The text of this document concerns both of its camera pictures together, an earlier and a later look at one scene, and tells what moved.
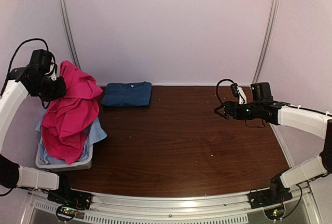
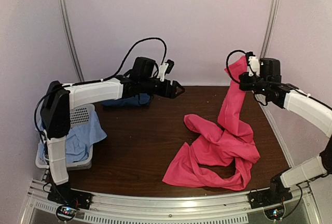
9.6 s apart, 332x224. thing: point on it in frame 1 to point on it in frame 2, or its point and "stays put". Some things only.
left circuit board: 66,213 stays put
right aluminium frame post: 269,24 stays put
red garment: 67,117 to 233,140
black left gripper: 60,92 to 173,90
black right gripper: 228,106 to 242,78
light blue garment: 95,133 stays put
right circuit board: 275,212 stays put
